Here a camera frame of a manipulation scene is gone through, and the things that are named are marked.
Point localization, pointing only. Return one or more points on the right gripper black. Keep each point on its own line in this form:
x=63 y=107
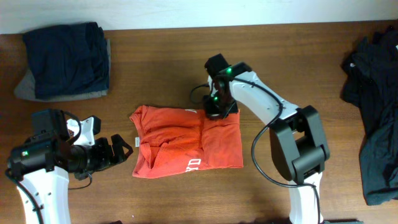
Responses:
x=212 y=112

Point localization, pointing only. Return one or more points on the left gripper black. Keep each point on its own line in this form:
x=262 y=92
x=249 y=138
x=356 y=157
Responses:
x=106 y=158

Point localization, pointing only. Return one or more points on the orange red printed t-shirt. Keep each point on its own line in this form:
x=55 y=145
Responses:
x=175 y=141

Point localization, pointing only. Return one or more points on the navy blue garment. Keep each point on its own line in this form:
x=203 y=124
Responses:
x=90 y=30

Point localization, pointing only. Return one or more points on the grey garment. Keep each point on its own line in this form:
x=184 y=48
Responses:
x=28 y=90

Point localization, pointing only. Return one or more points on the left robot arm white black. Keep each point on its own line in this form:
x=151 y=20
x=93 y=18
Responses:
x=61 y=145

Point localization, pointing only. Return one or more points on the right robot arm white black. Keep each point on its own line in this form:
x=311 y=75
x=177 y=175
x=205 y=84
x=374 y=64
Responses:
x=299 y=148

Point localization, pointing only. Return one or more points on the pile of dark clothes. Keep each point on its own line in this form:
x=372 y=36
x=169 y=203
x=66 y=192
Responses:
x=371 y=86

